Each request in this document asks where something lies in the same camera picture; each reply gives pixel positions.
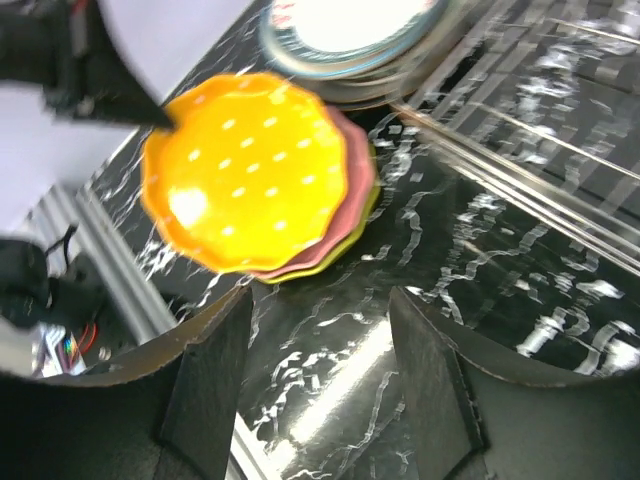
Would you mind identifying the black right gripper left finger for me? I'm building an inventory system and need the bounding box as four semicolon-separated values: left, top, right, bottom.
1;287;253;479

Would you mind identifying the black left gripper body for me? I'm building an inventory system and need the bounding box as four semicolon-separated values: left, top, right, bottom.
1;1;108;113

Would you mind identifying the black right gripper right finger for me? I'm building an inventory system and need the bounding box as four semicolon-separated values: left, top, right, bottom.
389;287;639;479

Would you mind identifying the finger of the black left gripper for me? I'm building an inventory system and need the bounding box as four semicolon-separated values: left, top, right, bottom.
75;29;173;128

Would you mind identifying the yellow polka dot plate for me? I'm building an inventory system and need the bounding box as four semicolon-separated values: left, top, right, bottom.
141;72;348;273

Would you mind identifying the white plate green lettered rim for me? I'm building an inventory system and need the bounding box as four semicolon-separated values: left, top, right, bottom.
259;0;452;81

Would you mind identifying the pink polka dot plate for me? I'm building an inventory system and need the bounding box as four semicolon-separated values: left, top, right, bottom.
251;106;375;278

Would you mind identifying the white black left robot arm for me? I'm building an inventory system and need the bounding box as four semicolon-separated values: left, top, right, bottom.
1;1;175;329

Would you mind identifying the stack of round plates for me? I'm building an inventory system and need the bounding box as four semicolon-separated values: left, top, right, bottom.
289;28;469;111

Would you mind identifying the lime green polka dot plate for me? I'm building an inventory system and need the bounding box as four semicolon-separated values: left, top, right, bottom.
251;143;381;284

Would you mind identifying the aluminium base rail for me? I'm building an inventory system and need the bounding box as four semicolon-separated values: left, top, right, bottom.
30;185;177;344

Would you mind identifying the metal wire dish rack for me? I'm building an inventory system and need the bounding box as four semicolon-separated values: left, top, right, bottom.
389;1;639;273

